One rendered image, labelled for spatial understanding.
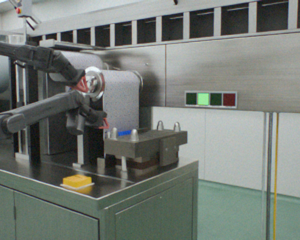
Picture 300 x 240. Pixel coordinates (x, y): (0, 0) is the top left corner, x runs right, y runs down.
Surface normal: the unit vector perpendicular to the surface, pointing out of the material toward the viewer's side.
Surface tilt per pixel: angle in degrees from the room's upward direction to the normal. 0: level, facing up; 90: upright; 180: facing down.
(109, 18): 90
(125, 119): 90
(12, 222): 90
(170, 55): 90
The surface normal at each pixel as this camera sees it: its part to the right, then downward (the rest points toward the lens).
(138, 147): 0.80, 0.05
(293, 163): -0.59, 0.07
